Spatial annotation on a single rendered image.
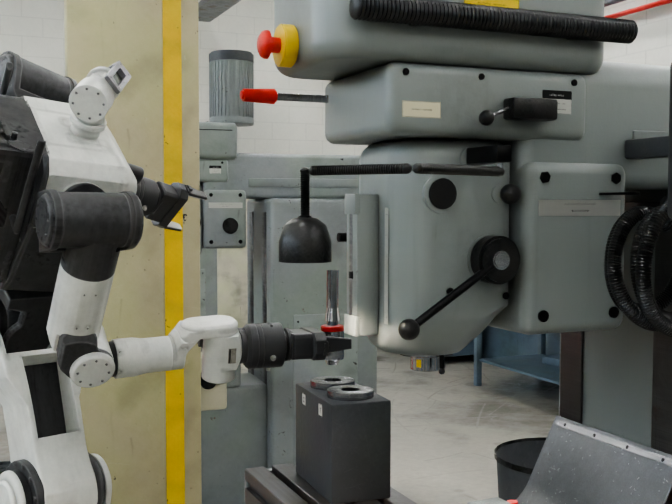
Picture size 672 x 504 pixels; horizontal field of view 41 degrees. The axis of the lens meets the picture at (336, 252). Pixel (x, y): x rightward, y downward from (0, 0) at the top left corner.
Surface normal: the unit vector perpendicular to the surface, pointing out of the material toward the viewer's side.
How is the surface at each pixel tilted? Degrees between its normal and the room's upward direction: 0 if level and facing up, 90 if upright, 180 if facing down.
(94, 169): 76
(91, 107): 116
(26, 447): 90
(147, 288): 90
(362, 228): 90
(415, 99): 90
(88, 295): 123
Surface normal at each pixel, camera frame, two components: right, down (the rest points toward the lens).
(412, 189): -0.28, 0.05
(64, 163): 0.58, -0.21
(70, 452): 0.60, -0.45
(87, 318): 0.40, 0.58
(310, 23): -0.88, 0.03
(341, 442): 0.34, 0.05
